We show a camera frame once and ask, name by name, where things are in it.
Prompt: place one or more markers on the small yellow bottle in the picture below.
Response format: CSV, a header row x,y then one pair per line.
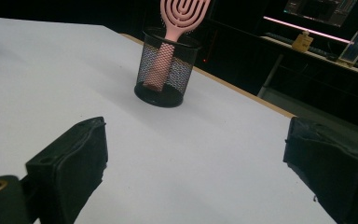
x,y
302,43

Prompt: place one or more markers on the black mesh cup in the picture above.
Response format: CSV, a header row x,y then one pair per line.
x,y
160,99

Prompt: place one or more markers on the pink hairbrush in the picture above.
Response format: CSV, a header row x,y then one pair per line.
x,y
171,34

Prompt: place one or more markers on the computer monitor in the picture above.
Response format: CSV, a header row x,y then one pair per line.
x,y
320,11

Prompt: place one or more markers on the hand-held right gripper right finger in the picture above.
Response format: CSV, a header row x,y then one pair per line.
x,y
341,174

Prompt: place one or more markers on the pink light strip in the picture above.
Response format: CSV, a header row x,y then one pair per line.
x,y
304,30

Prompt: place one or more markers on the clear plastic bottle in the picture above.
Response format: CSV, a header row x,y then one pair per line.
x,y
357,43

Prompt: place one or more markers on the white board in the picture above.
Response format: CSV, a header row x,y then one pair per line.
x,y
199,140

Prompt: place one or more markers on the grey metal desk frame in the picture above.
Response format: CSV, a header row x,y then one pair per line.
x,y
272,74

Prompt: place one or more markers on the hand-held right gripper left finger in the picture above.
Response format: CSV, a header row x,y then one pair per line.
x,y
71,168

